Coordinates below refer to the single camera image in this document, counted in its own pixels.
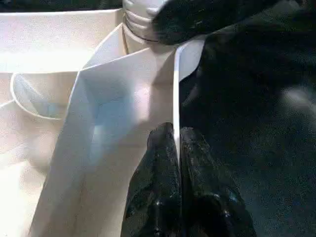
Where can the white plastic table leg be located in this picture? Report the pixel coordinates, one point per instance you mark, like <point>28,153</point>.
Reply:
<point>138,17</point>

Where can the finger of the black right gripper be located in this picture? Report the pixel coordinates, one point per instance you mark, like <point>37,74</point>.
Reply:
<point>187,22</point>

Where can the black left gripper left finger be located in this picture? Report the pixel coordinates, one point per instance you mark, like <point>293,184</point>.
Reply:
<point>158,185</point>

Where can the white plastic table top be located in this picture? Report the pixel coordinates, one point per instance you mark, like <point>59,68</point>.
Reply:
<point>49,49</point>

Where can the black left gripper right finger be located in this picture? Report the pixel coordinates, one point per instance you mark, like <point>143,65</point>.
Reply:
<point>205,192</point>

